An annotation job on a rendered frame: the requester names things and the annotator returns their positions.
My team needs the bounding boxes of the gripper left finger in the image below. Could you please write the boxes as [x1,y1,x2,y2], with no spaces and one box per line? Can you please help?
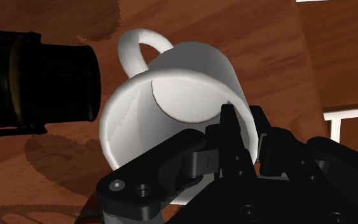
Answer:
[96,104,258,224]

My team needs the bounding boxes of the white furniture piece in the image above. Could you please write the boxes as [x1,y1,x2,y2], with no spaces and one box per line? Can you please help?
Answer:
[322,106,358,144]

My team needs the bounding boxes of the black cylindrical object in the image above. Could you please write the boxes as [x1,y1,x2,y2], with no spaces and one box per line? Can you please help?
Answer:
[0,28,102,139]

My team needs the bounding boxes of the brown wooden table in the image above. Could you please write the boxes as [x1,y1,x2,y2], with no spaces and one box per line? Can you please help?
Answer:
[0,0,327,224]

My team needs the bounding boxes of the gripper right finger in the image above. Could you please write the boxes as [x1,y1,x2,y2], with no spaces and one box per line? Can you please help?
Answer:
[248,105,358,207]

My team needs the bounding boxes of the white mug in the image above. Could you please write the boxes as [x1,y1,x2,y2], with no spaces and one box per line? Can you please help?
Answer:
[99,28,259,206]

